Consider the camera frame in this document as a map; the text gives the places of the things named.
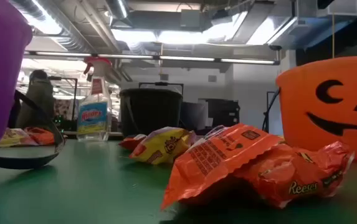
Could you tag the black plastic bucket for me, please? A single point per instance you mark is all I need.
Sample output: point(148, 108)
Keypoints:
point(150, 112)

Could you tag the yellow Sour Patch candy pack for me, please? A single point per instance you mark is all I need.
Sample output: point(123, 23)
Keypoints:
point(13, 138)
point(162, 144)

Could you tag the red Kit Kat candy pack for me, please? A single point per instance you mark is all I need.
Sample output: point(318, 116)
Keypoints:
point(131, 143)

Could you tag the orange Reese's candy pack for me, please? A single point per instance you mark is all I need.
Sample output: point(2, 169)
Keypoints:
point(209, 158)
point(302, 174)
point(42, 137)

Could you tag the black cabinet box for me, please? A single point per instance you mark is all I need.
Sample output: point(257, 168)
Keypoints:
point(225, 112)

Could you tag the long linear ceiling lamp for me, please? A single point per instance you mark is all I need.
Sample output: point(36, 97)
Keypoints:
point(184, 58)

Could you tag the Windex spray bottle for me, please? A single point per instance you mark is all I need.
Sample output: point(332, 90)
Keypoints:
point(92, 119)

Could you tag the grey ceiling box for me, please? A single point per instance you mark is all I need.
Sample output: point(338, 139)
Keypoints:
point(190, 18)

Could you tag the green felt table mat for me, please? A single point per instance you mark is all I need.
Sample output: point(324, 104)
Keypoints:
point(88, 193)

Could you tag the orange pumpkin face bucket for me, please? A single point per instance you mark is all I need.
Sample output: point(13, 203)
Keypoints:
point(306, 130)

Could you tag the person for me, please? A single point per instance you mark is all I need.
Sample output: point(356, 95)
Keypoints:
point(39, 99)

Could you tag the thin yellow hanging rod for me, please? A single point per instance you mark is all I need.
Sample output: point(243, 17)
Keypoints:
point(333, 37)

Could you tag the purple plastic bucket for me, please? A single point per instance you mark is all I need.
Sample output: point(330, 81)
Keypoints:
point(0, 77)

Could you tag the black rectangular frame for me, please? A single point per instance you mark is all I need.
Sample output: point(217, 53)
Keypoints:
point(162, 83)

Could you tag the silver ribbed air duct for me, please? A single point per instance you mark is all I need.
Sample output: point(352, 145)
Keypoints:
point(69, 42)

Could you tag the large metal air duct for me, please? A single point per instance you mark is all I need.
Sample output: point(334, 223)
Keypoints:
point(306, 28)

